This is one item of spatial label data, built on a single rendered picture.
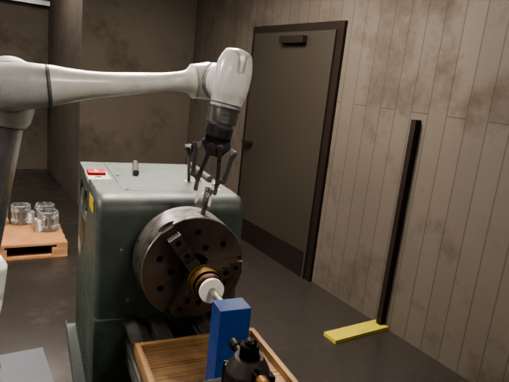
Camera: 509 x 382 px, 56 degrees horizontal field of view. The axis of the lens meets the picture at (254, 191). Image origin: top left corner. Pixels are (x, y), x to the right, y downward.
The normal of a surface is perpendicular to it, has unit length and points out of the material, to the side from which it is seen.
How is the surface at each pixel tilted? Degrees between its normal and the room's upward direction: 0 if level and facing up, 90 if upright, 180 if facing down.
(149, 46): 90
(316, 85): 90
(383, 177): 90
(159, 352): 0
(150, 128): 90
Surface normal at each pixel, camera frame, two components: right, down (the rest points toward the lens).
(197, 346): 0.11, -0.97
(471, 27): -0.84, 0.03
